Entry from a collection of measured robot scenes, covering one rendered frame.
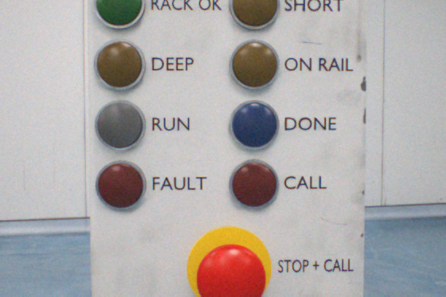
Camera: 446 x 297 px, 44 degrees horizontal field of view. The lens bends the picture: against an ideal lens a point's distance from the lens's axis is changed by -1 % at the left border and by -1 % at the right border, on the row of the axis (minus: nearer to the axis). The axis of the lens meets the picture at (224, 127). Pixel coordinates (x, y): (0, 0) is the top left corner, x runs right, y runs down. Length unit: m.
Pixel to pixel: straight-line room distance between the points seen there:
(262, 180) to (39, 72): 3.89
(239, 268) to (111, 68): 0.14
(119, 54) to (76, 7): 3.88
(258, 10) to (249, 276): 0.15
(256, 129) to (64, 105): 3.85
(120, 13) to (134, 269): 0.15
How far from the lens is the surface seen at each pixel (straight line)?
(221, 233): 0.34
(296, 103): 0.34
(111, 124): 0.33
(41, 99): 4.18
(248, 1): 0.33
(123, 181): 0.33
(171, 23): 0.33
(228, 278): 0.32
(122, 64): 0.33
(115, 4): 0.33
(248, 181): 0.33
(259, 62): 0.33
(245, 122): 0.32
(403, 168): 4.77
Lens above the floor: 0.99
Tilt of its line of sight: 3 degrees down
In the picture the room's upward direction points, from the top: straight up
